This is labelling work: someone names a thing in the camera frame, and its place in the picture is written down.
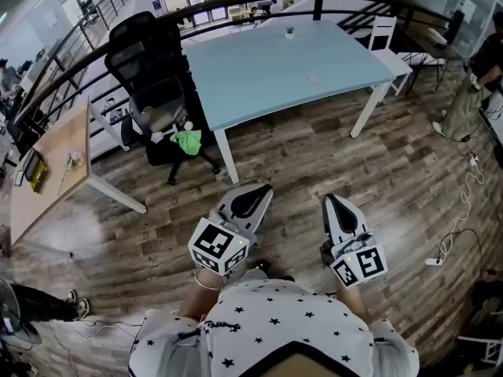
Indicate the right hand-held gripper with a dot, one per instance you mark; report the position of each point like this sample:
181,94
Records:
359,263

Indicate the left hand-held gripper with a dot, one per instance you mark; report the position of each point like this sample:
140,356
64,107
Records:
218,247

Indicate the small pink tape measure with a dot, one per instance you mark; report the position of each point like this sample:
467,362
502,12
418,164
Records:
313,79

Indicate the person's right forearm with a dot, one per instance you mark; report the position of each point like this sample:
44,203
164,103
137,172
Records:
353,302

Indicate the person's left forearm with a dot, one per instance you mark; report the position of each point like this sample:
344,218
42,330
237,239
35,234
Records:
198,301

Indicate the white power strip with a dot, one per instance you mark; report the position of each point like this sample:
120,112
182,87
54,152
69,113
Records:
433,261

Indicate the white star-print shirt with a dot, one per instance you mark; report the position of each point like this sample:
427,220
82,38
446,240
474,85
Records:
275,308

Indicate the green cloth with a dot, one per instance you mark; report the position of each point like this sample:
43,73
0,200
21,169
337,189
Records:
188,141

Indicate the pink artificial flower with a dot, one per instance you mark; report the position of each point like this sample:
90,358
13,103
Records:
74,158

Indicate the light wooden table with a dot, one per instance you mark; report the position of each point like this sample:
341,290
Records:
55,187

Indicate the light blue top table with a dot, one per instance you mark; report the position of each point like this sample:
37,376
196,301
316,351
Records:
275,65

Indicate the yellow box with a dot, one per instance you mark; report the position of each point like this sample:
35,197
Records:
38,173

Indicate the black mesh office chair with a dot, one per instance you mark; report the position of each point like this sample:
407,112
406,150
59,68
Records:
145,53

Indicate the standing fan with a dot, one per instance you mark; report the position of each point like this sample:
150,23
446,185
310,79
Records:
8,328

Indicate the small potted plant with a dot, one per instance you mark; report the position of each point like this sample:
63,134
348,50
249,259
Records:
290,32

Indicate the white slatted chair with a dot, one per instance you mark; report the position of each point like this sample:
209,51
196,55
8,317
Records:
383,37

